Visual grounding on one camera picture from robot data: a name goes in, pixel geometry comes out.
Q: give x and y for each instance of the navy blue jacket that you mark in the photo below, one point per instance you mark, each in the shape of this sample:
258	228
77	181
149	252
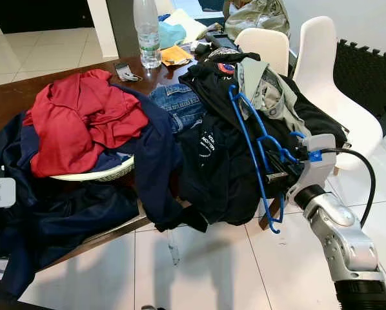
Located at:
51	219

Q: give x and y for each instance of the blue jeans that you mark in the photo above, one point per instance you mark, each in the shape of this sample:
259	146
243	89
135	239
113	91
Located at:
177	106

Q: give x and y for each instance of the blue plastic hanger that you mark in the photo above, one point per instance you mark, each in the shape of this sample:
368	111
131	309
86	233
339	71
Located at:
246	142

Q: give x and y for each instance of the black clothes heap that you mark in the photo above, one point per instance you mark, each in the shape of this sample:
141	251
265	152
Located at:
212	168

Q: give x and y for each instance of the white plastic chair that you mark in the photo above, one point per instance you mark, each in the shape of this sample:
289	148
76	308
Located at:
264	45
335	84

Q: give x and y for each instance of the black foam puzzle mat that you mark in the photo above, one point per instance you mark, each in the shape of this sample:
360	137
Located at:
367	84

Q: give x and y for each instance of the red garment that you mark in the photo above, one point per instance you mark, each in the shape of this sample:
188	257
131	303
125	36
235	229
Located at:
83	123

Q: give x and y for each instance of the clear plastic piece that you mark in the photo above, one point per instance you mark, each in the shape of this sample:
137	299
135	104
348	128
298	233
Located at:
173	248

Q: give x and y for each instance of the grey-green shorts dark waistband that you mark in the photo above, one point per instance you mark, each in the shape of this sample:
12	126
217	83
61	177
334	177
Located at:
270	90

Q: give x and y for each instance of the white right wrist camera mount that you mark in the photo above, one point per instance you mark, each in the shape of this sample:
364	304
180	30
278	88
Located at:
315	161

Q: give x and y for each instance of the clear plastic water bottle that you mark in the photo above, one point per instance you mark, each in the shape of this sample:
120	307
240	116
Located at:
148	32

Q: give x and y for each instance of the white laundry basket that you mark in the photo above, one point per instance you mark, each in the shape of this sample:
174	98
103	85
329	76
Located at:
96	171

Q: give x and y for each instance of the orange packet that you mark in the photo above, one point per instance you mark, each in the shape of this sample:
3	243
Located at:
177	55

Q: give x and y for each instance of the light blue cloth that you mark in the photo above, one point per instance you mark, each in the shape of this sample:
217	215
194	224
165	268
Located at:
172	33

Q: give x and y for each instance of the dark wooden table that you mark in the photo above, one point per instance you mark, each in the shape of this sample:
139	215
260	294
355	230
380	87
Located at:
25	90

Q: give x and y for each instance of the olive green bag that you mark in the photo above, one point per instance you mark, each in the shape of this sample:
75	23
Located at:
257	16

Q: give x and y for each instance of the black phone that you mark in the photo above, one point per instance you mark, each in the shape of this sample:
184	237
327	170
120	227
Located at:
222	42

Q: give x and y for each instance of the pale yellow cloth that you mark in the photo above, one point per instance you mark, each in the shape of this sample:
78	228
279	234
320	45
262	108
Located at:
190	22

